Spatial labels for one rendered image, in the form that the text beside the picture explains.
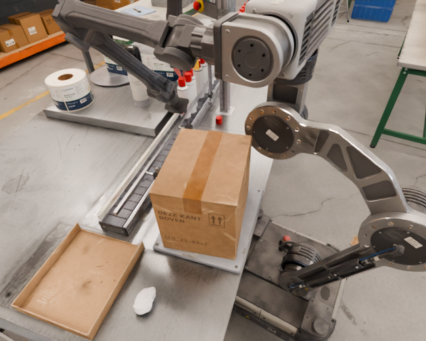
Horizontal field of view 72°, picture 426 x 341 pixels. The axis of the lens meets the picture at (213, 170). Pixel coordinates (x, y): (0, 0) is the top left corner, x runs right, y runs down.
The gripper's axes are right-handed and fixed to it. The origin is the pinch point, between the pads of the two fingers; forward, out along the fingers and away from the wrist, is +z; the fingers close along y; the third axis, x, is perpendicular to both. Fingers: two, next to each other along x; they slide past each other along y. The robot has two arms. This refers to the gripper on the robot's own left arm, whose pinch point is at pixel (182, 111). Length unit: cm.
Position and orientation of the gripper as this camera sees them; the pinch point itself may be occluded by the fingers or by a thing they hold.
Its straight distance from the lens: 145.4
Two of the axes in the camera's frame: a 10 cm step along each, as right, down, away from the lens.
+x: -2.2, 9.7, -1.2
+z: 1.9, 1.6, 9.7
